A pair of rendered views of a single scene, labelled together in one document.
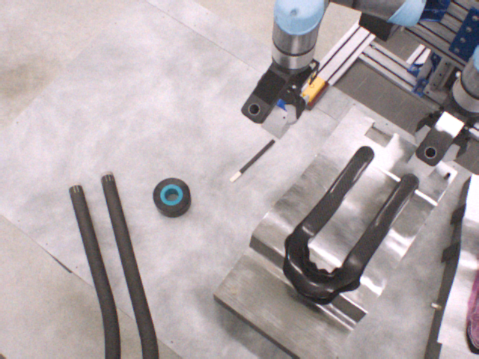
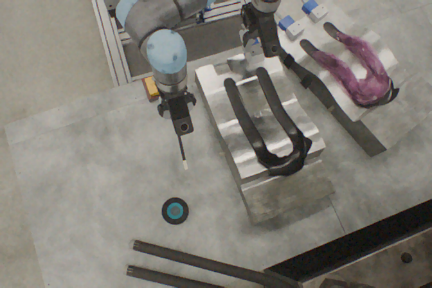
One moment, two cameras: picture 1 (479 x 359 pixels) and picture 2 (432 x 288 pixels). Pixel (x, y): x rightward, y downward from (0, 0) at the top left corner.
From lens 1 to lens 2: 42 cm
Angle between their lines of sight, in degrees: 21
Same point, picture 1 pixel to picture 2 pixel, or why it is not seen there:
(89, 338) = not seen: outside the picture
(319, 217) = (252, 134)
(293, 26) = (179, 65)
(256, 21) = (46, 83)
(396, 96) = not seen: hidden behind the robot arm
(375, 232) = (277, 110)
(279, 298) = (280, 187)
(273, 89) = (181, 107)
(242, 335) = (282, 221)
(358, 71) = (130, 51)
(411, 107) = not seen: hidden behind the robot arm
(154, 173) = (150, 212)
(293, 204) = (236, 144)
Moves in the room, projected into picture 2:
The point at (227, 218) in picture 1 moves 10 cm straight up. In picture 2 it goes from (207, 186) to (209, 180)
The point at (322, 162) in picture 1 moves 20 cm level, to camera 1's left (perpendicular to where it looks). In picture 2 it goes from (218, 110) to (181, 164)
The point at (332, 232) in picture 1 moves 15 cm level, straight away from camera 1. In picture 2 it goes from (267, 133) to (240, 91)
